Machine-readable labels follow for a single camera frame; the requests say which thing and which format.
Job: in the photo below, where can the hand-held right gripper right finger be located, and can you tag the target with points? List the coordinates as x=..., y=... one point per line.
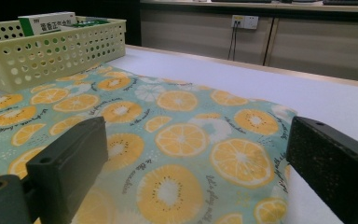
x=332, y=165

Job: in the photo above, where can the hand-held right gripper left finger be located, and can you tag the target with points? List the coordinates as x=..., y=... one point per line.
x=68, y=161

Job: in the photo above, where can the long white green medicine box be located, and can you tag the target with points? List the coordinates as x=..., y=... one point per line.
x=49, y=23

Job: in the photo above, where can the pale yellow perforated basket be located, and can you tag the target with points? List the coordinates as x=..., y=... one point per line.
x=43, y=62

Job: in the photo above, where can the white wall socket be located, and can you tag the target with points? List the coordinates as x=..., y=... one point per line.
x=245, y=21

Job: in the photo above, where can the orange slice print cloth bag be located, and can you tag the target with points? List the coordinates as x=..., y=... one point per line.
x=180, y=140

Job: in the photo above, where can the square green medicine box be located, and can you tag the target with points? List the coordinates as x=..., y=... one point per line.
x=90, y=23

